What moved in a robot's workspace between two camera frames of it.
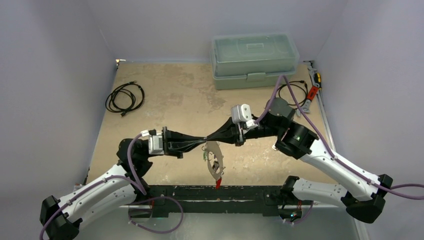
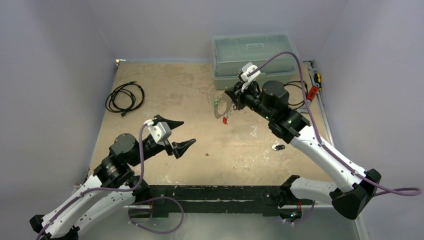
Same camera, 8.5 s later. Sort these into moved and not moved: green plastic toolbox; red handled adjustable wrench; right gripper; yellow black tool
Moved: right gripper
Not moved: red handled adjustable wrench; green plastic toolbox; yellow black tool
